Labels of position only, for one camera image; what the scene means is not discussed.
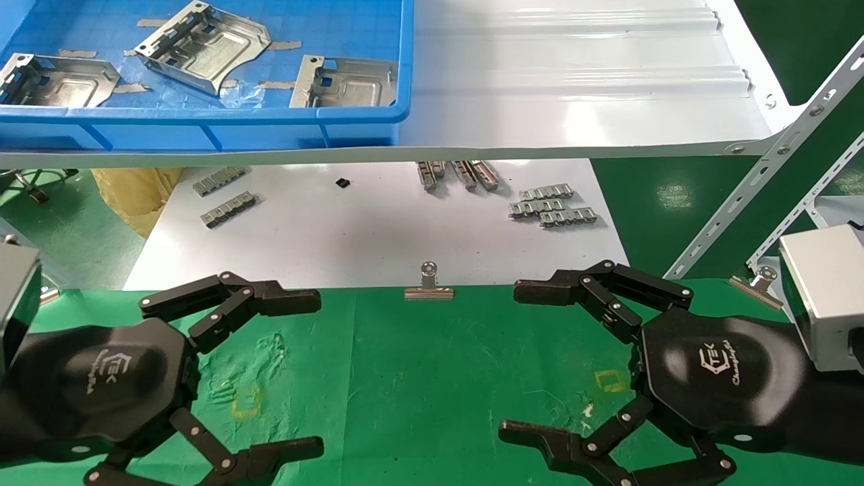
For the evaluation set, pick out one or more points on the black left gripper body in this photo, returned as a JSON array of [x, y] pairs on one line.
[[101, 385]]

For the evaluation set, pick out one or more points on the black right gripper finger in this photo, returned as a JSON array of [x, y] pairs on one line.
[[560, 287], [560, 449]]

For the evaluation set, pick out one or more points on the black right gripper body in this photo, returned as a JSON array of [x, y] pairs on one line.
[[729, 378]]

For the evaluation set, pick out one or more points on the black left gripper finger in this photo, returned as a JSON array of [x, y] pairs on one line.
[[270, 459], [270, 300]]

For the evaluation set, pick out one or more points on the stamped metal bracket part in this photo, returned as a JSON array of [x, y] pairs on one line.
[[61, 84], [347, 84], [202, 50]]

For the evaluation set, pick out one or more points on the small ribbed metal part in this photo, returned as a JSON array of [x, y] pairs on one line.
[[229, 210], [219, 181], [568, 217], [425, 177], [464, 175], [547, 192], [484, 174], [536, 207], [439, 169]]

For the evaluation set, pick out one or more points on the silver binder clip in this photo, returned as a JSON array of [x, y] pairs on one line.
[[759, 287], [50, 295], [429, 290]]

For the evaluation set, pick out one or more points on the green table cloth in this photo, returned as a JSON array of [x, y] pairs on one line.
[[432, 378]]

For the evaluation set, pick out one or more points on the yellow plastic bag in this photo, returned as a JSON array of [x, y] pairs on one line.
[[135, 196]]

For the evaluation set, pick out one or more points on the white metal shelf board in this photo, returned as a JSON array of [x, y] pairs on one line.
[[574, 101]]

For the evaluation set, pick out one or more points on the blue plastic bin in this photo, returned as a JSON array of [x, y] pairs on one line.
[[202, 125]]

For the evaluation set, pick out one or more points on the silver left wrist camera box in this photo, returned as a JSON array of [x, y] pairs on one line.
[[17, 304]]

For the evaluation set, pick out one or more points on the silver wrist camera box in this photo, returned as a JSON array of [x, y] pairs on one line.
[[827, 290], [17, 304]]

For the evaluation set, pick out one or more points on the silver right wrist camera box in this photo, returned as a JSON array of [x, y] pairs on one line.
[[827, 290]]

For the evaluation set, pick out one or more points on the white perforated shelf post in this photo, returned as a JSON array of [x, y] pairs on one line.
[[810, 202], [776, 152]]

